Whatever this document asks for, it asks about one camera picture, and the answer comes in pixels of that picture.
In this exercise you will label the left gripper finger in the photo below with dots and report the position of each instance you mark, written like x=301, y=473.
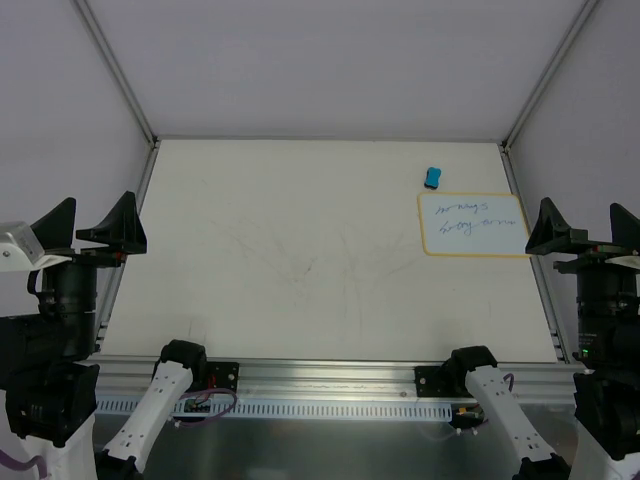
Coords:
x=55, y=230
x=120, y=231

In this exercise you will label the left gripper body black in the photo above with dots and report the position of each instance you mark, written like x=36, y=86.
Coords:
x=87, y=255

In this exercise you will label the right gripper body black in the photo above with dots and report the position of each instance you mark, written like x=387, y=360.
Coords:
x=593, y=256

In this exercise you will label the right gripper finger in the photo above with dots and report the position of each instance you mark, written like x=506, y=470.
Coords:
x=625, y=227
x=552, y=234

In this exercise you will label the yellow framed small whiteboard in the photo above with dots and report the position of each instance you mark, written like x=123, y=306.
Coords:
x=472, y=225

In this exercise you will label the blue whiteboard eraser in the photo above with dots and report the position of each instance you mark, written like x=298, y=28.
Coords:
x=432, y=178

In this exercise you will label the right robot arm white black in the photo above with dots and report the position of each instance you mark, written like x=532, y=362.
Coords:
x=607, y=392

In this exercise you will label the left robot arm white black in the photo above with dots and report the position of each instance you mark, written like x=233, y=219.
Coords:
x=47, y=379

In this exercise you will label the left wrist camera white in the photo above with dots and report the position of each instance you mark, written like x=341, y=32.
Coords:
x=20, y=249

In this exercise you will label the aluminium mounting rail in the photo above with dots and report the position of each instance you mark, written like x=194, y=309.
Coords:
x=337, y=380

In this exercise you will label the white slotted cable duct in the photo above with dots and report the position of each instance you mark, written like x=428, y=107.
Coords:
x=409, y=411

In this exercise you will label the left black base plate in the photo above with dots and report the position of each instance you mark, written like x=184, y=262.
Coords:
x=222, y=375

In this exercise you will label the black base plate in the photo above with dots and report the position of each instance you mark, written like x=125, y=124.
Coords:
x=433, y=382
x=222, y=375

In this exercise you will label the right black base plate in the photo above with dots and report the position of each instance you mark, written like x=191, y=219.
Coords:
x=433, y=382

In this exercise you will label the right aluminium frame post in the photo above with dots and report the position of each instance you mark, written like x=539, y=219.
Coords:
x=568, y=40

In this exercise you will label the aluminium frame post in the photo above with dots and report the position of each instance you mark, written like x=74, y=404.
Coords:
x=568, y=40
x=105, y=51

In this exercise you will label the left aluminium frame post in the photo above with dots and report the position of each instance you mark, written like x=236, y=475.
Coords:
x=105, y=51

